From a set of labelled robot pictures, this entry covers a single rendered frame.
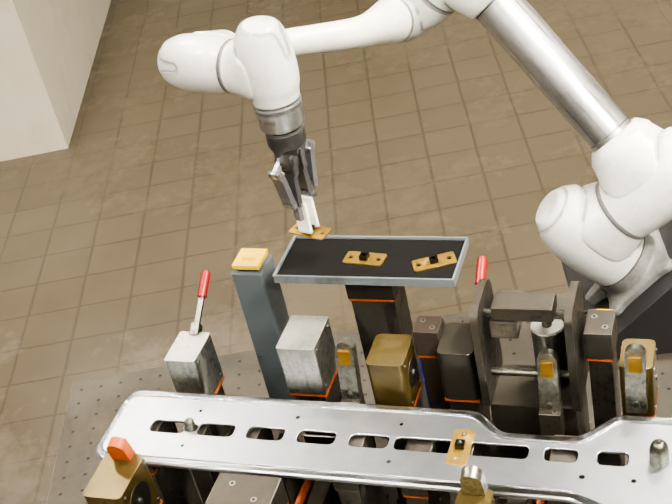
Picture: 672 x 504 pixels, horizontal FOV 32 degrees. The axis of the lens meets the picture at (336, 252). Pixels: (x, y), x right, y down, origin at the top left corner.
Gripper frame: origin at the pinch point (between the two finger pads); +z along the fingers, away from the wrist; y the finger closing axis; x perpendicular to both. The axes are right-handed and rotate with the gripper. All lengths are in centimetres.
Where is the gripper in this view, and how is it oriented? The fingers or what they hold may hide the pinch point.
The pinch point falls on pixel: (305, 214)
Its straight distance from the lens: 232.0
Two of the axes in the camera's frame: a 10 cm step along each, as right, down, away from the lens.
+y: -5.3, 5.7, -6.3
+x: 8.3, 1.8, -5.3
